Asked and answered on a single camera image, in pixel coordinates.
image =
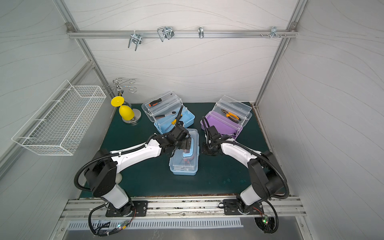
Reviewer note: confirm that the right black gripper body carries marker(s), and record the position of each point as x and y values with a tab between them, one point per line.
210	147

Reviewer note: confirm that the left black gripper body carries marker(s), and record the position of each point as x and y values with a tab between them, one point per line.
185	142

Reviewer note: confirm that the blue clear toolbox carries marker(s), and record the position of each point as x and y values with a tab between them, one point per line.
174	103
176	161

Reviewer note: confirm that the purple clear toolbox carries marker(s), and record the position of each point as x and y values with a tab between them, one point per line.
223	125

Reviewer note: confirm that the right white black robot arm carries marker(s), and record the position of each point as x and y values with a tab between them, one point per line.
267	178

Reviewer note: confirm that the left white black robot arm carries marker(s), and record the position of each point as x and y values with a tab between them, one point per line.
98	176

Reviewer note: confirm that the orange black pliers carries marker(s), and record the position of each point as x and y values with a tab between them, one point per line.
231	116

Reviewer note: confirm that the orange black screwdriver in lid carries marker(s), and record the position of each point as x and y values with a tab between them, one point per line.
157	101

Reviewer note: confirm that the yellow cone on metal stand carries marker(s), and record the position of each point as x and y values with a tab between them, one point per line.
128	114

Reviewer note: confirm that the small metal clamp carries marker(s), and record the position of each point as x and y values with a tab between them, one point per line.
201	32

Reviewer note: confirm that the middle metal hook clamp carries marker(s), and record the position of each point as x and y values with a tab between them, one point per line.
165	33

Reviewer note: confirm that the metal hook clamp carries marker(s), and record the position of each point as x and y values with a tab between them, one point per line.
135	40
165	33

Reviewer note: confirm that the left metal hook clamp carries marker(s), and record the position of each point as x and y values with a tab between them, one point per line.
135	40

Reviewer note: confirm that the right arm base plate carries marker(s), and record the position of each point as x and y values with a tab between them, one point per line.
238	207

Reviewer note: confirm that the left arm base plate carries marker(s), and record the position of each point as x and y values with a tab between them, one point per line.
130	209

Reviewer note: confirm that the wire hook rack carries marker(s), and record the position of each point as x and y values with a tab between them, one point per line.
120	85

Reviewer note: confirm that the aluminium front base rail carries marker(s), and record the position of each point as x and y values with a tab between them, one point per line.
181	207

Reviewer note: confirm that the white wire basket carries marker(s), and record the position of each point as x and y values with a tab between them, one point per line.
59	125

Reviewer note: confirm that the right metal bracket hook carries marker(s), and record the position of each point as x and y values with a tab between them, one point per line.
273	34

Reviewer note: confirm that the aluminium crossbar rail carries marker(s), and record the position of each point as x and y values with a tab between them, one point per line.
179	34

